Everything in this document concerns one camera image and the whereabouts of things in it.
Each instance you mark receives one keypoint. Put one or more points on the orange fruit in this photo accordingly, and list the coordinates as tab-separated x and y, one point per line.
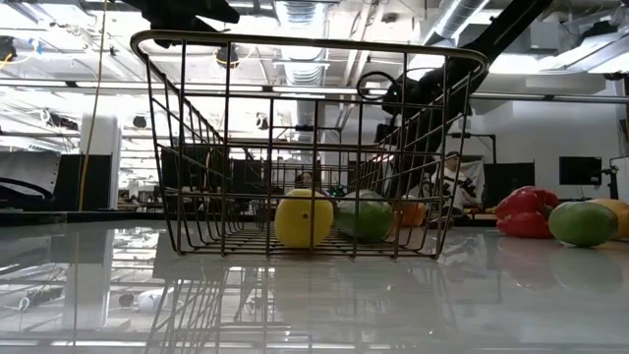
413	214

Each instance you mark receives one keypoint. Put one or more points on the red bell pepper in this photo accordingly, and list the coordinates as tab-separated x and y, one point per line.
523	211

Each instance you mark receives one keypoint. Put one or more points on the grey-white machine cover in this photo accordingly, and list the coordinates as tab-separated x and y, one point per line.
29	167

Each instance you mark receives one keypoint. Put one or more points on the horizontal grey pipe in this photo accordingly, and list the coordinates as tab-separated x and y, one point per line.
565	98

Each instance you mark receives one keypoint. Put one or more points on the dark cabinet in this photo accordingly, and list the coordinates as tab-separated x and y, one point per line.
69	182

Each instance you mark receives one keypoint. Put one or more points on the silver ceiling duct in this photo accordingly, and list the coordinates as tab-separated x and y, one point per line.
304	69
457	19

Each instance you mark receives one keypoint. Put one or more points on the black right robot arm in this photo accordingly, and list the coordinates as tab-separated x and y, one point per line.
511	24

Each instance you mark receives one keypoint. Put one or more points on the black equipment stand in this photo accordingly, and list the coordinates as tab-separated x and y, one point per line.
613	189

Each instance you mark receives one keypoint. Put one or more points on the person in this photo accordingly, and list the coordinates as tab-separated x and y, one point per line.
305	181
454	184

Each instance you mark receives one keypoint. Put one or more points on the orange-yellow mango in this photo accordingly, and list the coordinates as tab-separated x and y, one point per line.
623	216

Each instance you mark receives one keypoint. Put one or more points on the green cucumber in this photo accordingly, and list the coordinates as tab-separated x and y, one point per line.
373	221

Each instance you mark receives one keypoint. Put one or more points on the black partition panel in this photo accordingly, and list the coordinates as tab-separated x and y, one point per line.
511	182

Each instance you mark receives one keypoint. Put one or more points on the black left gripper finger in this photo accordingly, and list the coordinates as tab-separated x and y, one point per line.
218	12

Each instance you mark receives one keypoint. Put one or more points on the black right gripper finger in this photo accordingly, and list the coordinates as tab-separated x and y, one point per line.
413	169

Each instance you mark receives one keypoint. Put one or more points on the green lime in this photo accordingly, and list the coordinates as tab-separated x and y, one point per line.
582	223

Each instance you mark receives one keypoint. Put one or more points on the black wall monitor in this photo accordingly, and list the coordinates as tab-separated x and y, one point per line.
580	171

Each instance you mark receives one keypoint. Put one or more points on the yellow corn cob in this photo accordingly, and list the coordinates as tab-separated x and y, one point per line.
295	221

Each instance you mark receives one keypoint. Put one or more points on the white building pillar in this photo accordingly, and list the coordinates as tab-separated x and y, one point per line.
100	162

